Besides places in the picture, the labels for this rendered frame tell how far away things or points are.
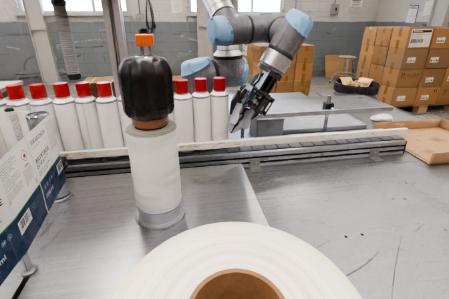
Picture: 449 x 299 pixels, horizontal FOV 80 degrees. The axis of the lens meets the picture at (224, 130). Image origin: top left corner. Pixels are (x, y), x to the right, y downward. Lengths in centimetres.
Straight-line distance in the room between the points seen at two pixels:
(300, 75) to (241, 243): 399
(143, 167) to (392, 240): 50
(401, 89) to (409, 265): 377
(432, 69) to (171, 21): 454
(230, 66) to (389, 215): 71
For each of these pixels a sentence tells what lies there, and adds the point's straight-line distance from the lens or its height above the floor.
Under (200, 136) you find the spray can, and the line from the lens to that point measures 76.
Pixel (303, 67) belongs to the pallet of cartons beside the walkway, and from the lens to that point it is 421.
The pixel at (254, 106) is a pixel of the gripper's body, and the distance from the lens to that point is 72.
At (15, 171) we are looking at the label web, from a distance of 48.
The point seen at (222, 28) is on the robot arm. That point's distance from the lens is 73.
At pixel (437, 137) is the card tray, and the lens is 125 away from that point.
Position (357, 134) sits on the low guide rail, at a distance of 91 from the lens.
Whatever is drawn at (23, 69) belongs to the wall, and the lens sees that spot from 692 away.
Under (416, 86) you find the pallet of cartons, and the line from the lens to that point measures 446.
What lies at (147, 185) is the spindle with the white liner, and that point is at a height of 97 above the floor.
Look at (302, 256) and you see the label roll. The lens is 29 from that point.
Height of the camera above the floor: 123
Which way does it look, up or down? 22 degrees down
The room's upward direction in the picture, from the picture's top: straight up
